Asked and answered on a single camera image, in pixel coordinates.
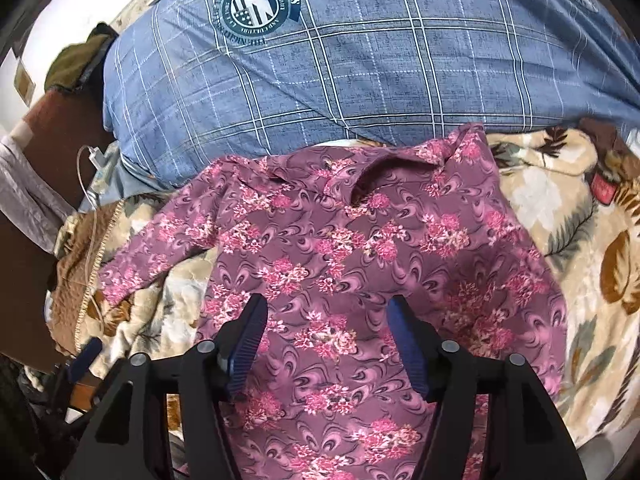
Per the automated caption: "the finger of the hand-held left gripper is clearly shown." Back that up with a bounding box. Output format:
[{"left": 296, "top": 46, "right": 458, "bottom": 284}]
[{"left": 66, "top": 338, "right": 103, "bottom": 384}]

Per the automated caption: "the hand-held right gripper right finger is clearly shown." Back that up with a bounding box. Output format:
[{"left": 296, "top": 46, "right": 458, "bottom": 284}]
[{"left": 387, "top": 295, "right": 589, "bottom": 480}]

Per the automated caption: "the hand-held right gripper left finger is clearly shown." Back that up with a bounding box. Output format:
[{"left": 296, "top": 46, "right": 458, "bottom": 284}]
[{"left": 60, "top": 292, "right": 271, "bottom": 480}]

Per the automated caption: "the pink floral shirt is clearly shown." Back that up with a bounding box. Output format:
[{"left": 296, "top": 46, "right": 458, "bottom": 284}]
[{"left": 97, "top": 122, "right": 568, "bottom": 480}]

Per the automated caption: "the brown quilted cloth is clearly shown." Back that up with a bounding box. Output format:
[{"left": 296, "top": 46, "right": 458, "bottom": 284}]
[{"left": 47, "top": 199, "right": 151, "bottom": 357}]

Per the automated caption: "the beige leaf print blanket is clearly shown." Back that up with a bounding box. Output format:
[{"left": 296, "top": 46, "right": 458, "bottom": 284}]
[{"left": 47, "top": 127, "right": 640, "bottom": 453}]

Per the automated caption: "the grey crumpled cloth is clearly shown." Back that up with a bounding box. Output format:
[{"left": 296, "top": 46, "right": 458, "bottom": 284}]
[{"left": 0, "top": 135, "right": 77, "bottom": 256}]

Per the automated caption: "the light blue sheet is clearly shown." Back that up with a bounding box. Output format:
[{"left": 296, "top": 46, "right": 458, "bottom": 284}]
[{"left": 79, "top": 146, "right": 153, "bottom": 207}]

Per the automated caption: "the brown wooden headboard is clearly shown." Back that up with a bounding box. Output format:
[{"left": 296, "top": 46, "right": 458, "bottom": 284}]
[{"left": 0, "top": 87, "right": 117, "bottom": 367}]

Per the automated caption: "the blue plaid quilt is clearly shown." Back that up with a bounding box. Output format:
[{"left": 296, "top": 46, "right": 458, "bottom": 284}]
[{"left": 102, "top": 0, "right": 640, "bottom": 187}]

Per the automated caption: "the olive green cloth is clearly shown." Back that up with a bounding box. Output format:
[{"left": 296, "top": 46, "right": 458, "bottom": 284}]
[{"left": 45, "top": 30, "right": 119, "bottom": 94}]

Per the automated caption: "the white charger cable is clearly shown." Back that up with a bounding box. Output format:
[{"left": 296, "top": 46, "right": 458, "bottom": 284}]
[{"left": 75, "top": 145, "right": 110, "bottom": 357}]

